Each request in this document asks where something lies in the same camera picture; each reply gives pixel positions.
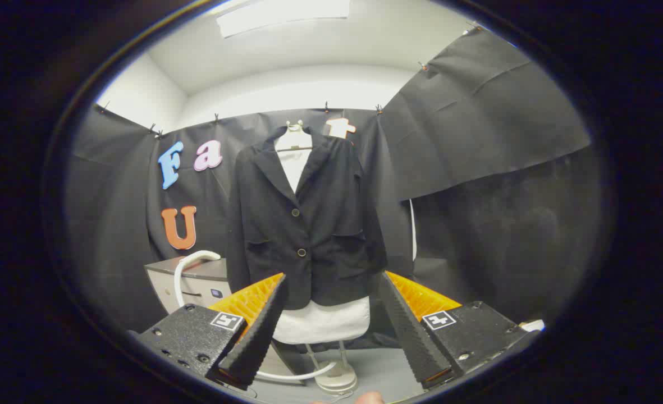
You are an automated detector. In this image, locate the white garment steamer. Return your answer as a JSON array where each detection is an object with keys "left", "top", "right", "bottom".
[{"left": 173, "top": 250, "right": 222, "bottom": 308}]

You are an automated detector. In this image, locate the ceiling light panel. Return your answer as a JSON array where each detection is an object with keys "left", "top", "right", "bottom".
[{"left": 216, "top": 0, "right": 351, "bottom": 39}]

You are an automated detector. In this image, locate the white padded garment form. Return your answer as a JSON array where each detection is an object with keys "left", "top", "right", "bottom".
[{"left": 272, "top": 147, "right": 371, "bottom": 345}]

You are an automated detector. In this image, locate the black backdrop cloth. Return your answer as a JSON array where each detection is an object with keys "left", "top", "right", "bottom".
[{"left": 65, "top": 25, "right": 593, "bottom": 337}]

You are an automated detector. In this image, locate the grey cabinet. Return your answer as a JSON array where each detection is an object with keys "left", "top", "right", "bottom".
[{"left": 144, "top": 257, "right": 234, "bottom": 315}]

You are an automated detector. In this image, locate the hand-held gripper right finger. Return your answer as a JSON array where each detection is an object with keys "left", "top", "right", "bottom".
[{"left": 377, "top": 270, "right": 539, "bottom": 389}]

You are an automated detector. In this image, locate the white garment form stand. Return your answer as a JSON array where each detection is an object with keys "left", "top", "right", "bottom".
[{"left": 307, "top": 341, "right": 359, "bottom": 393}]

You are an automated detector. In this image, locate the white plastic hanger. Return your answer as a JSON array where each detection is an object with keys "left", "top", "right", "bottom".
[{"left": 275, "top": 120, "right": 314, "bottom": 153}]

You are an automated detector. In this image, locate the thin white cable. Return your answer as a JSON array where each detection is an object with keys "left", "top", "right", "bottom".
[{"left": 409, "top": 199, "right": 418, "bottom": 261}]

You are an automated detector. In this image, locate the black blazer jacket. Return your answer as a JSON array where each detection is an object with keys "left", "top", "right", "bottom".
[{"left": 227, "top": 126, "right": 388, "bottom": 310}]

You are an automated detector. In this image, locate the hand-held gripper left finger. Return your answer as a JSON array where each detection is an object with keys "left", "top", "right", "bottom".
[{"left": 135, "top": 273, "right": 288, "bottom": 391}]

